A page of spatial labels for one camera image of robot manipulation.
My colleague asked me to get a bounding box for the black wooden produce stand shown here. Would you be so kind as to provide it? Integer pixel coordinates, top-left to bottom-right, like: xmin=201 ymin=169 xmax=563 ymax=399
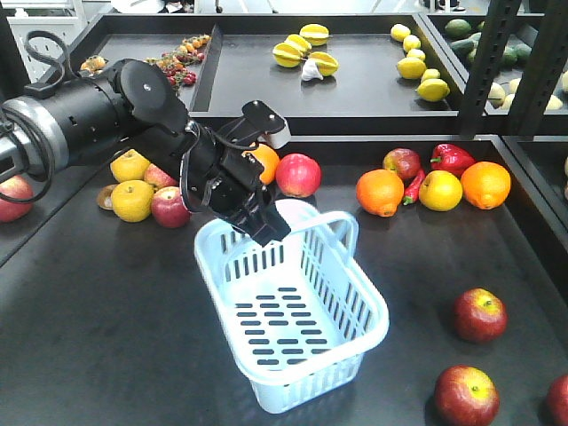
xmin=1 ymin=14 xmax=567 ymax=425

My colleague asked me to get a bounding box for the yellow starfruit rear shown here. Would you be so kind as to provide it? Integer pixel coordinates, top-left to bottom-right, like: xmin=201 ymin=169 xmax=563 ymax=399
xmin=299 ymin=23 xmax=330 ymax=46

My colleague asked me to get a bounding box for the red bell pepper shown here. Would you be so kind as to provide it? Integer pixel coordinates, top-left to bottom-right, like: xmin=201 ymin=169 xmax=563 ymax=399
xmin=430 ymin=144 xmax=476 ymax=178

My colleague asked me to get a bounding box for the light blue plastic basket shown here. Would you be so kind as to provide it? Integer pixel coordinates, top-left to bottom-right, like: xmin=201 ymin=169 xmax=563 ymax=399
xmin=193 ymin=199 xmax=390 ymax=414

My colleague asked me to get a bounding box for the white garlic bulb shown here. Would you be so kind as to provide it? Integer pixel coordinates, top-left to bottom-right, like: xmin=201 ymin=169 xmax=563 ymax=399
xmin=301 ymin=59 xmax=324 ymax=82

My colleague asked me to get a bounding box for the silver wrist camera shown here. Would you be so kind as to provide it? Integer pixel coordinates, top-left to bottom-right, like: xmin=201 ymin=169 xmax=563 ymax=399
xmin=241 ymin=100 xmax=291 ymax=150

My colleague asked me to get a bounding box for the red apple edge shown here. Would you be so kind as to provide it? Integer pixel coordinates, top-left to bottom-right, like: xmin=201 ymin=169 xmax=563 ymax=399
xmin=275 ymin=154 xmax=322 ymax=198
xmin=546 ymin=375 xmax=568 ymax=426

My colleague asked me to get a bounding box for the yellow apple front left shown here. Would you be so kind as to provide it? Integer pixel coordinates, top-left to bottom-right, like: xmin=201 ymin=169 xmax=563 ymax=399
xmin=111 ymin=180 xmax=154 ymax=223

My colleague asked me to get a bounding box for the orange right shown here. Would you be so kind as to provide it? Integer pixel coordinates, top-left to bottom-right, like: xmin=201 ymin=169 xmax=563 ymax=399
xmin=461 ymin=162 xmax=511 ymax=209

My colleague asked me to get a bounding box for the orange left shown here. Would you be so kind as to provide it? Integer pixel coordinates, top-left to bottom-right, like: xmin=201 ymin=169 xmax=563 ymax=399
xmin=356 ymin=169 xmax=405 ymax=217

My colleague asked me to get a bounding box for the dark red apple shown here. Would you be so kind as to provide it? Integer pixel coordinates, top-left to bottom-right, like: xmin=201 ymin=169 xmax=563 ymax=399
xmin=383 ymin=147 xmax=422 ymax=181
xmin=453 ymin=288 xmax=509 ymax=343

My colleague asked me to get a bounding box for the red chili pepper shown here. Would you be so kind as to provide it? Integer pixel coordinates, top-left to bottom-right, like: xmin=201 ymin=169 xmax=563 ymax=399
xmin=402 ymin=169 xmax=426 ymax=206

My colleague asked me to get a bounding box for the red apple beside yellow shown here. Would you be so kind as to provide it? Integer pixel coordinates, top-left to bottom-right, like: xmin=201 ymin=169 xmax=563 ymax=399
xmin=151 ymin=186 xmax=191 ymax=229

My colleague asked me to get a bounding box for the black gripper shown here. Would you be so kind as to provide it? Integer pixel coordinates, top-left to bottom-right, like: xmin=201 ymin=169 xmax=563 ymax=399
xmin=179 ymin=128 xmax=290 ymax=247

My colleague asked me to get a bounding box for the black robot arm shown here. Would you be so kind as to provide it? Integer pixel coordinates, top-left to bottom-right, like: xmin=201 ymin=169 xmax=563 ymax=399
xmin=1 ymin=52 xmax=290 ymax=245

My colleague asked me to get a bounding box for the large red apple far left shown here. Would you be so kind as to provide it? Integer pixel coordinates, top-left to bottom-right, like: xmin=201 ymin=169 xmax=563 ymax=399
xmin=0 ymin=174 xmax=36 ymax=224

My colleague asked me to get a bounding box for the yellow apple rear left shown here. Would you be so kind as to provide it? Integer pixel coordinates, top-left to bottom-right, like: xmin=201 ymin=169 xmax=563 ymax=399
xmin=110 ymin=149 xmax=150 ymax=183

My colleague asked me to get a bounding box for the orange centre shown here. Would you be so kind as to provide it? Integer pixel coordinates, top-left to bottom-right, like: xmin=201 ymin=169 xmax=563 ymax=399
xmin=243 ymin=143 xmax=280 ymax=185

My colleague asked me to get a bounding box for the brown round fruit slice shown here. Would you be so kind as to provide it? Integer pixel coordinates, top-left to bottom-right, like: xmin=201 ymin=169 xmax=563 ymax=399
xmin=96 ymin=184 xmax=117 ymax=211

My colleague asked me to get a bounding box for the cherry tomato vine pile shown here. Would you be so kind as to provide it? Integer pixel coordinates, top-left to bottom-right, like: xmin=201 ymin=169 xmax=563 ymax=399
xmin=79 ymin=34 xmax=211 ymax=96

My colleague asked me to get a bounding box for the orange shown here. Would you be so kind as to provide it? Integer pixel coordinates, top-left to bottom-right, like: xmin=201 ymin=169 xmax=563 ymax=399
xmin=461 ymin=162 xmax=511 ymax=209
xmin=243 ymin=143 xmax=280 ymax=185
xmin=356 ymin=169 xmax=405 ymax=217

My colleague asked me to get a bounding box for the pink apple behind yellow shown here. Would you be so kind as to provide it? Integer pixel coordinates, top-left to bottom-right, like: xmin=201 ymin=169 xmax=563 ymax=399
xmin=143 ymin=163 xmax=178 ymax=192

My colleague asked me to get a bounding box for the yellow lemon fruit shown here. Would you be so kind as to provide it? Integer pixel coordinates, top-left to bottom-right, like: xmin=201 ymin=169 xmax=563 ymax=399
xmin=419 ymin=170 xmax=462 ymax=212

